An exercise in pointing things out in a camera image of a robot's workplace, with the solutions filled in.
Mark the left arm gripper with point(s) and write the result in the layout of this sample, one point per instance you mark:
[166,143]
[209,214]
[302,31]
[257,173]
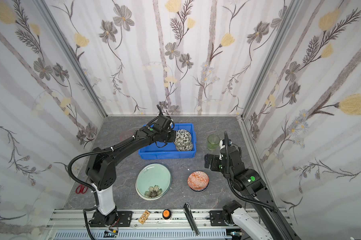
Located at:
[169,135]

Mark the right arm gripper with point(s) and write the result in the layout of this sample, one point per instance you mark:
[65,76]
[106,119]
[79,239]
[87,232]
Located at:
[213,162]

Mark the red patterned bowl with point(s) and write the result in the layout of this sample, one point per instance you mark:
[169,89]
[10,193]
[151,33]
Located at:
[198,181]

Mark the black white patterned bowl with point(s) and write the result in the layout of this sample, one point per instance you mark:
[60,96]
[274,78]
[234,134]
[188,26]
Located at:
[186,148]

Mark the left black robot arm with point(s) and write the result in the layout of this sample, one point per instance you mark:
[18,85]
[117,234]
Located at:
[101,165]

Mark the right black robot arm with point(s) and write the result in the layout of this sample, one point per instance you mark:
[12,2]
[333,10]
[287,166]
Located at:
[255,210]

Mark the blue plastic bin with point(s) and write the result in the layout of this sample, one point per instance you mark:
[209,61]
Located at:
[160,152]

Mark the green glass cup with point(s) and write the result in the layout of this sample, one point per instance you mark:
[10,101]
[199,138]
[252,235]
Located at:
[213,142]

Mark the pink glass cup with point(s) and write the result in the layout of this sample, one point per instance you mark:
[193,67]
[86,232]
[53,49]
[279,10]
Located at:
[126,135]

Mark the green floral plate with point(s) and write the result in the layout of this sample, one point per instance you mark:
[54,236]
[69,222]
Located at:
[153,181]

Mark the orange round button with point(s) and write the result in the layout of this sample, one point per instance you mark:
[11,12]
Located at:
[166,214]

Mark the small wooden tag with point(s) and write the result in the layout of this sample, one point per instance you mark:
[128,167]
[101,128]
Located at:
[144,217]

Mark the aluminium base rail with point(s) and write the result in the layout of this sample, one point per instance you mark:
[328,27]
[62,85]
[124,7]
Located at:
[70,225]

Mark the red handled scissors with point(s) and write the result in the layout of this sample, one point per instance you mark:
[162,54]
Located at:
[81,189]

